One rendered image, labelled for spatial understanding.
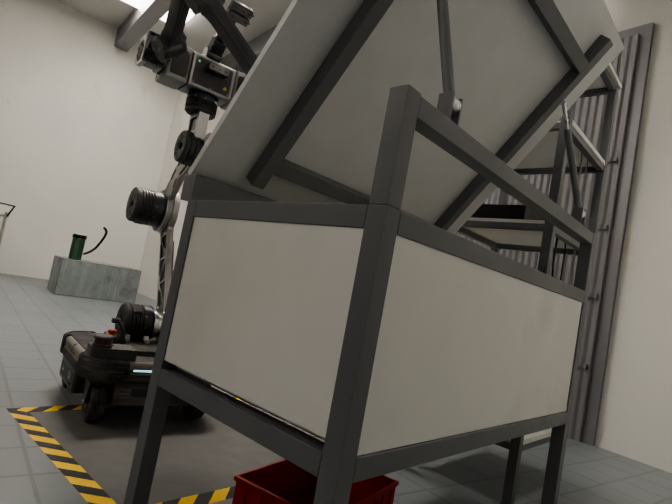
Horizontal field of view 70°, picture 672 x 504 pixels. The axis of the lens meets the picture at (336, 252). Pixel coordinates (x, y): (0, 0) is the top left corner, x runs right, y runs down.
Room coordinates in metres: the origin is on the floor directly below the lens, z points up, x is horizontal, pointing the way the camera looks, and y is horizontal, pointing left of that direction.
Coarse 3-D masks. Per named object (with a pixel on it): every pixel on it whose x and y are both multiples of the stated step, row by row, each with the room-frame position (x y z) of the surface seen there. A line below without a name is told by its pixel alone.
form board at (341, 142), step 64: (320, 0) 0.99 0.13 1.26; (448, 0) 1.14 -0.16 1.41; (512, 0) 1.23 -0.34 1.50; (576, 0) 1.34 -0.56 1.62; (256, 64) 1.04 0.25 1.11; (320, 64) 1.10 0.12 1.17; (384, 64) 1.19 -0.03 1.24; (512, 64) 1.41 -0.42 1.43; (256, 128) 1.15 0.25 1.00; (320, 128) 1.24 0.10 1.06; (512, 128) 1.64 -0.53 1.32; (256, 192) 1.30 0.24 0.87; (448, 192) 1.74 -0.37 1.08
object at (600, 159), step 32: (608, 96) 2.18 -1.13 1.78; (576, 128) 1.82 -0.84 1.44; (608, 128) 2.17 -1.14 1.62; (544, 160) 2.24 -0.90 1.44; (576, 160) 2.16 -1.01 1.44; (480, 224) 1.96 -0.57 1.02; (512, 224) 1.87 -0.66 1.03; (544, 224) 1.78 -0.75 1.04; (544, 256) 1.77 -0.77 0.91; (512, 448) 1.77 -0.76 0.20; (512, 480) 1.76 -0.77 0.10
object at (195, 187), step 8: (192, 176) 1.15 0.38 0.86; (200, 176) 1.15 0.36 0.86; (184, 184) 1.17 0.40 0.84; (192, 184) 1.15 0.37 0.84; (200, 184) 1.15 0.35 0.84; (208, 184) 1.17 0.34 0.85; (216, 184) 1.18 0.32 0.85; (224, 184) 1.20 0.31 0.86; (184, 192) 1.17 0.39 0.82; (192, 192) 1.14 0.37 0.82; (200, 192) 1.16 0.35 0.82; (208, 192) 1.17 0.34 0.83; (216, 192) 1.19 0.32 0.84; (224, 192) 1.20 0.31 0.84; (232, 192) 1.22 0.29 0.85; (240, 192) 1.24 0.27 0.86; (248, 192) 1.26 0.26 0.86; (184, 200) 1.18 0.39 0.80; (216, 200) 1.19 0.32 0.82; (224, 200) 1.21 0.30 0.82; (232, 200) 1.23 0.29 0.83; (240, 200) 1.24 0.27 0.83; (248, 200) 1.26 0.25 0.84; (256, 200) 1.28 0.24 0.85; (264, 200) 1.30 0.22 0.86; (272, 200) 1.32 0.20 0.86
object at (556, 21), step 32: (384, 0) 1.02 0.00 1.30; (544, 0) 1.23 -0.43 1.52; (352, 32) 1.05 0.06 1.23; (576, 64) 1.49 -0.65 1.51; (320, 96) 1.12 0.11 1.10; (288, 128) 1.15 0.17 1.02; (288, 160) 1.27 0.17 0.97; (320, 192) 1.36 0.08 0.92; (352, 192) 1.43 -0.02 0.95; (480, 192) 1.76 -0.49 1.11; (448, 224) 1.82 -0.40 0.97
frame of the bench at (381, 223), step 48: (384, 240) 0.75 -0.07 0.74; (432, 240) 0.85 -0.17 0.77; (384, 288) 0.77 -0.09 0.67; (576, 288) 1.51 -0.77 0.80; (192, 384) 1.04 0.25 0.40; (336, 384) 0.77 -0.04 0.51; (144, 432) 1.13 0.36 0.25; (240, 432) 0.91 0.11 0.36; (288, 432) 0.84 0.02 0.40; (336, 432) 0.76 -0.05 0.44; (480, 432) 1.10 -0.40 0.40; (528, 432) 1.33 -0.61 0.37; (144, 480) 1.14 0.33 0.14; (336, 480) 0.75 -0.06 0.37
